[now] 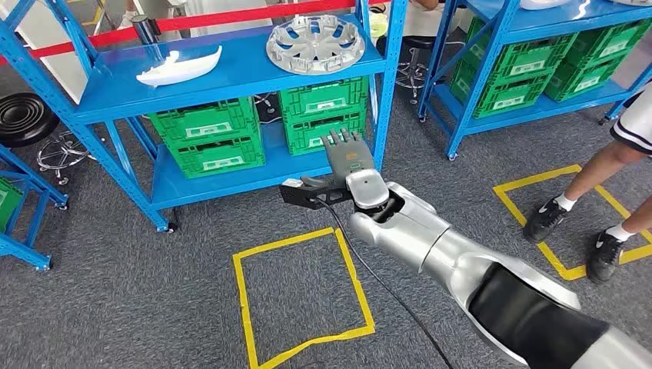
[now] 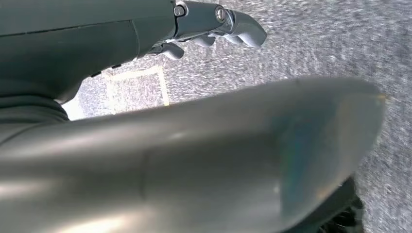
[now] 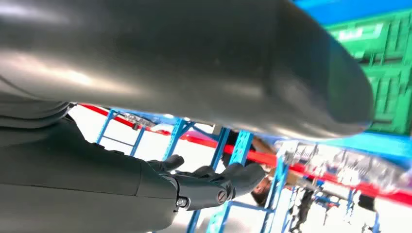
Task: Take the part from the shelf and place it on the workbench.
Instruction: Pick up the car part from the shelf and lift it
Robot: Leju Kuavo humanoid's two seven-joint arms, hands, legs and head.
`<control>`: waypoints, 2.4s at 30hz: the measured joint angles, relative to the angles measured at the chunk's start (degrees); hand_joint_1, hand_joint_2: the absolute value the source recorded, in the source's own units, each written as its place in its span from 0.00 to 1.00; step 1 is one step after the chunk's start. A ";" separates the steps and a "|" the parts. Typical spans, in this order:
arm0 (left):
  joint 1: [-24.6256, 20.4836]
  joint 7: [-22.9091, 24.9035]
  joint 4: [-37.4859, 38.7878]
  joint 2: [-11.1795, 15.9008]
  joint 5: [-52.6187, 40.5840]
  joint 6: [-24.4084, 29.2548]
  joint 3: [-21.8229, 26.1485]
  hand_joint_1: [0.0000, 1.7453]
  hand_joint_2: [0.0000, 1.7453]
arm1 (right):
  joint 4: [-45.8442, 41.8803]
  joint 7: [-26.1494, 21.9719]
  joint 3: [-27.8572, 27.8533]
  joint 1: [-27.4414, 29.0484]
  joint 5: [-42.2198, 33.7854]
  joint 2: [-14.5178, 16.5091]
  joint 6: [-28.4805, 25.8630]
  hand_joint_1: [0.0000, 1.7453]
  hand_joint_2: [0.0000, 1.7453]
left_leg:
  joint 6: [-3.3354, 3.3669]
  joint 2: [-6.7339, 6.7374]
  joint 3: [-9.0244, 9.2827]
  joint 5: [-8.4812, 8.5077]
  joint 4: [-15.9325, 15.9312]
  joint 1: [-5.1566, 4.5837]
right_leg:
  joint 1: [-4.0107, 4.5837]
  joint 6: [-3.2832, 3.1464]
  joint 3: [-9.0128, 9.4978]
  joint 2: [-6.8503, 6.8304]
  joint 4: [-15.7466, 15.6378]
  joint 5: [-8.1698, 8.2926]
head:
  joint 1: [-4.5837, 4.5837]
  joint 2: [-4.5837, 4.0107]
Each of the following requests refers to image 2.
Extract yellow floor tape marking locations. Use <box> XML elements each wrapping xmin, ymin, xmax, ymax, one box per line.
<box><xmin>103</xmin><ymin>65</ymin><xmax>171</xmax><ymax>116</ymax></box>

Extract silver robot body shell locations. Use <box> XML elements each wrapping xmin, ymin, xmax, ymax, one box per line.
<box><xmin>0</xmin><ymin>76</ymin><xmax>387</xmax><ymax>233</ymax></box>

